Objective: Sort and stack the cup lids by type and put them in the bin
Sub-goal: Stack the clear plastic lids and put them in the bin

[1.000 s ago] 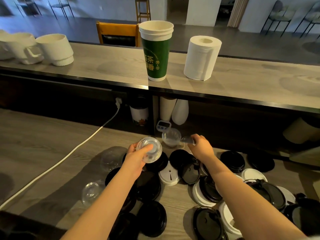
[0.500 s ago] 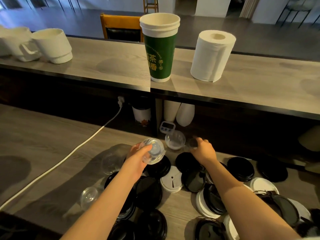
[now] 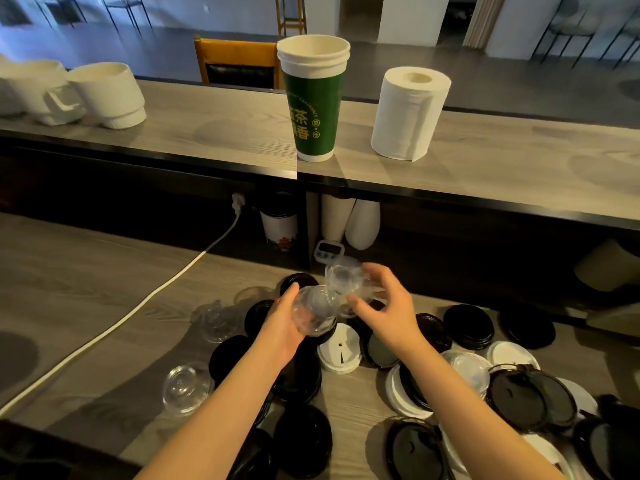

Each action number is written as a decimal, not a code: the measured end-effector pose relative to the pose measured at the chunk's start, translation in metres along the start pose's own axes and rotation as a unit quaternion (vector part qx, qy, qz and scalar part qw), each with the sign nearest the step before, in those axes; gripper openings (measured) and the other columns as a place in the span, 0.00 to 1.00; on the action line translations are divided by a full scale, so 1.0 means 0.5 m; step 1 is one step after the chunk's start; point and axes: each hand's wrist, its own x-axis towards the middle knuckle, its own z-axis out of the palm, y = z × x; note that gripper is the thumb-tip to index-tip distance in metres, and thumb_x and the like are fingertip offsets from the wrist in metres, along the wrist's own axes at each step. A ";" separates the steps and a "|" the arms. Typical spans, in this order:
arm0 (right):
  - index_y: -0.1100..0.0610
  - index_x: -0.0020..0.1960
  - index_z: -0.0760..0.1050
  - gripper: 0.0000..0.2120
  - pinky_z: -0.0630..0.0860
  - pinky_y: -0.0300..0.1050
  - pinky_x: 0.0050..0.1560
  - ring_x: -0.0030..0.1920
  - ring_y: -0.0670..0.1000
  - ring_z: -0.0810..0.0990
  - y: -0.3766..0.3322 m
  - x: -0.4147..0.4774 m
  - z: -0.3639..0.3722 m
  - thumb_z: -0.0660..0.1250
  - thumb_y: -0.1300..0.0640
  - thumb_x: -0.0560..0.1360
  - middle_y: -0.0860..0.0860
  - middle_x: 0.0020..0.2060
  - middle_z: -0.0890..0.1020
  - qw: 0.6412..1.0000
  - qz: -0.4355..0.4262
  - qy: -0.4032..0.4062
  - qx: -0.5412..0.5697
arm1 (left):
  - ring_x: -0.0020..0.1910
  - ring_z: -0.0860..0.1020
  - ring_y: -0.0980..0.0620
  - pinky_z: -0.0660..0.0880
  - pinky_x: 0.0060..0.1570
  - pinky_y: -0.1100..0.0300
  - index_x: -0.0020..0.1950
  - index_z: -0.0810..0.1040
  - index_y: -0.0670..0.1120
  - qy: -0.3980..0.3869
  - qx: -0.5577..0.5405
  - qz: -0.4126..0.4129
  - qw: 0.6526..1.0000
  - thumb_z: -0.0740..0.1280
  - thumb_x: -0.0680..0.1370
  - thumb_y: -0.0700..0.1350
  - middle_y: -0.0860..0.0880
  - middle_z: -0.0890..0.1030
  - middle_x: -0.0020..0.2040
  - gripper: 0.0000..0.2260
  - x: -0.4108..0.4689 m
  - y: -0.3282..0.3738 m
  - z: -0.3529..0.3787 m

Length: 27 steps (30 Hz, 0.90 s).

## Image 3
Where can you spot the person's left hand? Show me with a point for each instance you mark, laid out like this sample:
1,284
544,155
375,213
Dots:
277,332

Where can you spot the person's right hand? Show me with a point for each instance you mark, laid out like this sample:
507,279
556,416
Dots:
395,319

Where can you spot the stack of clear dome lids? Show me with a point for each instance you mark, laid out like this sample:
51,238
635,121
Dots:
315,312

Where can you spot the pile of black cup lids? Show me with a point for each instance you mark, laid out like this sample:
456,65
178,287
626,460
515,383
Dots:
302,439

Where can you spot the person's left forearm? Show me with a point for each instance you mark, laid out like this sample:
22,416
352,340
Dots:
215,424

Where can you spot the green paper cup stack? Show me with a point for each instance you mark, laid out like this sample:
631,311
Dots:
315,109

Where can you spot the small white digital timer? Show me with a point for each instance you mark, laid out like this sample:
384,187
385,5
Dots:
328,248

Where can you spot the white canister with black lid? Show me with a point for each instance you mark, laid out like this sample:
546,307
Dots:
278,229

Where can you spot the white paper towel roll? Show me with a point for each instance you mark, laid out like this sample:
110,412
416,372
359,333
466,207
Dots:
407,119

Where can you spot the yellow wooden chair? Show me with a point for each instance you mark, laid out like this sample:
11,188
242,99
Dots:
235,52

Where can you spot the wooden bar stool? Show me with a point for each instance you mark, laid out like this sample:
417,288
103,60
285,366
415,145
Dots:
291,20

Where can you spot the beige curtain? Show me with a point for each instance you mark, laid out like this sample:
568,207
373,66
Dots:
482,19

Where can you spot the dark metal chair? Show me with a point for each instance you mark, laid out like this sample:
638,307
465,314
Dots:
575,24
125,3
632,27
57,4

